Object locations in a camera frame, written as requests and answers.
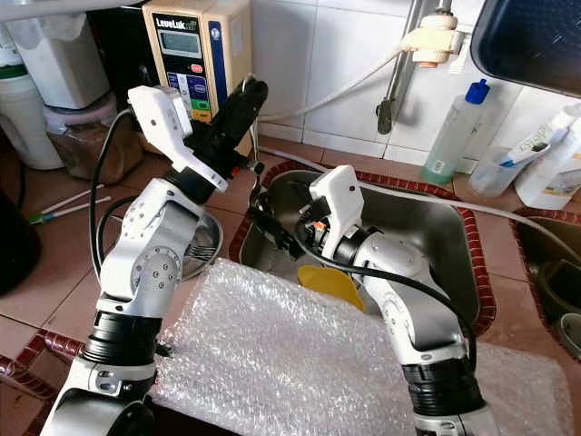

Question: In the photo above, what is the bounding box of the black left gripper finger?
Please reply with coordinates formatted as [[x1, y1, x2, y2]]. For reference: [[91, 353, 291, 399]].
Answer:
[[218, 78, 257, 137], [236, 80, 271, 151]]

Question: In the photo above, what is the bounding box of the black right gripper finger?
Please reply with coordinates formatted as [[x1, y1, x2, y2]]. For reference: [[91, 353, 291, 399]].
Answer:
[[263, 229, 302, 263], [247, 195, 287, 233]]

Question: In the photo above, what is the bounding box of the yellow plastic bowl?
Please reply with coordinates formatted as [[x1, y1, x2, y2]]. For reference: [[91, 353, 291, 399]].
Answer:
[[297, 265, 367, 312]]

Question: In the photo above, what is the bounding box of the stainless steel bowl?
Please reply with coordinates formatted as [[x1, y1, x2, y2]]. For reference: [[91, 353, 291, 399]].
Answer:
[[180, 213, 225, 282]]

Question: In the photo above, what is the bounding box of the beige water ionizer machine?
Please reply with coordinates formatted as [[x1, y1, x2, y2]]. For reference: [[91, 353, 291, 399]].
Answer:
[[91, 0, 253, 128]]

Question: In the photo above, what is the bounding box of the clear bubble wrap sheet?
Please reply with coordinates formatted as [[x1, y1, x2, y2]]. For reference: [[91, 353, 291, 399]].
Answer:
[[150, 259, 551, 436]]

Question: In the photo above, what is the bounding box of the stainless steel sink basin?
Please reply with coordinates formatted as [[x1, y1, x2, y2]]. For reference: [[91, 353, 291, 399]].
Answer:
[[231, 162, 497, 333]]

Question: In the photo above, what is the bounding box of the clear jar with brown contents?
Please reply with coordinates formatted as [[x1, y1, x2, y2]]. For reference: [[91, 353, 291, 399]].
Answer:
[[45, 95, 146, 183]]

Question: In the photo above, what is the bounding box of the metal faucet pipe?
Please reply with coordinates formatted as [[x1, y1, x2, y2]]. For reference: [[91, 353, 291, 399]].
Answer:
[[377, 0, 428, 135]]

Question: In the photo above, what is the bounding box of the thin white stick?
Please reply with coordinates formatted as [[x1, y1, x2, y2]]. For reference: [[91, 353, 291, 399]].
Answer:
[[36, 195, 112, 224], [29, 186, 101, 219]]

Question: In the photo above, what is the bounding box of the clear bottle with blue cap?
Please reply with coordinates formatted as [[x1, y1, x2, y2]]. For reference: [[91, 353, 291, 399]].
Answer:
[[422, 79, 492, 185]]

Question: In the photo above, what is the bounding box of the plain white canister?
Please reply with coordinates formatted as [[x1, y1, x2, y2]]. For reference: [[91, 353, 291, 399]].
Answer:
[[14, 0, 96, 110]]

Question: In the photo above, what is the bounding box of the white canister with green band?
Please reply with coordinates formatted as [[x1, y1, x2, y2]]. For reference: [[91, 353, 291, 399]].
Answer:
[[0, 18, 69, 172]]

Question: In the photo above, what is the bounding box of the beige faucet diverter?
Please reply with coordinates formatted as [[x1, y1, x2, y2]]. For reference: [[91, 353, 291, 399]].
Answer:
[[404, 9, 473, 69]]

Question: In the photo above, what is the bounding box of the clear plastic cup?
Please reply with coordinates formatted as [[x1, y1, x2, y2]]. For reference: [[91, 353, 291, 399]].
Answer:
[[470, 145, 524, 199]]

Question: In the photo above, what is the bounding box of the black round appliance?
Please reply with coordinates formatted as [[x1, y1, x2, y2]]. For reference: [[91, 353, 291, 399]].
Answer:
[[0, 191, 42, 296]]

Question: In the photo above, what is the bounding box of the small steel sink basin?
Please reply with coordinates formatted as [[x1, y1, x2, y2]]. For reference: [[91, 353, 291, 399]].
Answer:
[[513, 213, 581, 360]]

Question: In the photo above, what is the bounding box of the white plastic bottle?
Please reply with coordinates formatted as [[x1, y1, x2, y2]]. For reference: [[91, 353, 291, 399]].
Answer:
[[516, 118, 581, 212]]

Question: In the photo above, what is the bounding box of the dark hanging pan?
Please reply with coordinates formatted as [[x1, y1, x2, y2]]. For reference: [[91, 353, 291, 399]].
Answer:
[[472, 0, 581, 99]]

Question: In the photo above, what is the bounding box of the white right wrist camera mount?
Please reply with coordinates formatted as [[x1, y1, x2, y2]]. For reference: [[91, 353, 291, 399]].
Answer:
[[309, 165, 365, 261]]

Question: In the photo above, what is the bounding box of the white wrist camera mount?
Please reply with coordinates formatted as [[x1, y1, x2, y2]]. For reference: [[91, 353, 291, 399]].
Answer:
[[309, 165, 365, 261], [127, 84, 206, 188]]

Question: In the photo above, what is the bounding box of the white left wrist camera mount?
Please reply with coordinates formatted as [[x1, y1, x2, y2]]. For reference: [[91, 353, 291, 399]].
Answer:
[[127, 84, 206, 188]]

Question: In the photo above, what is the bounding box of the white water hose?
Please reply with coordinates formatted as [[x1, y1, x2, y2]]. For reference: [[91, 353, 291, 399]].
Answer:
[[259, 41, 414, 124]]

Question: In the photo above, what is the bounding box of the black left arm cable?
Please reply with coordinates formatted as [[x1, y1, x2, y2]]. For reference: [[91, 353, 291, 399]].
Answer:
[[89, 109, 139, 275]]

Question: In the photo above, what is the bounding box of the flexible grey metal hose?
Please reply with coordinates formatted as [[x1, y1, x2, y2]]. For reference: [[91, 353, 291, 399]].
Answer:
[[0, 0, 146, 21]]

